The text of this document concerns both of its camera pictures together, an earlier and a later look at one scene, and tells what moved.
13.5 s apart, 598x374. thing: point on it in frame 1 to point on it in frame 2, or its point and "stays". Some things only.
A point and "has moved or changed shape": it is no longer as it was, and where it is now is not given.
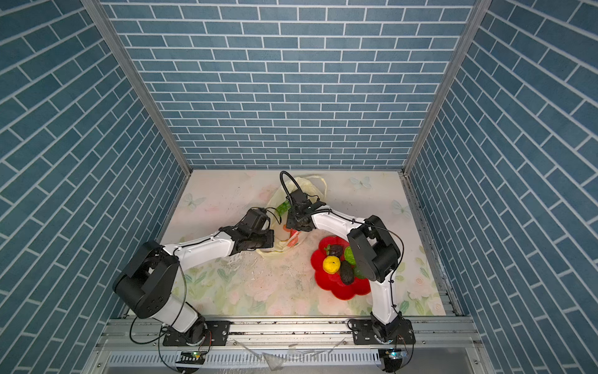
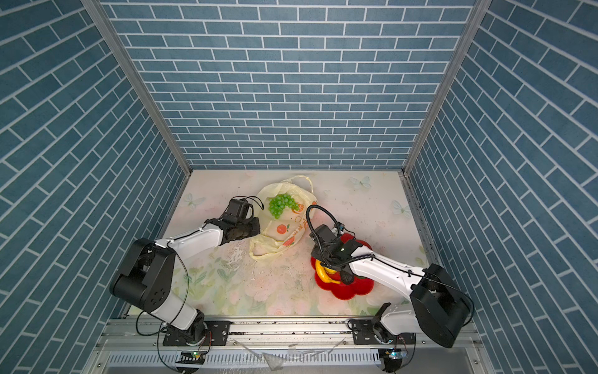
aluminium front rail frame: [128, 345] stays
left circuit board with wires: [191, 358] stays
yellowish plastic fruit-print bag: [287, 241] has moved or changed shape
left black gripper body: [262, 240] to [247, 228]
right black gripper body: [293, 221] to [323, 257]
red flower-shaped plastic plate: [333, 282] stays
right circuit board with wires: [392, 358] stays
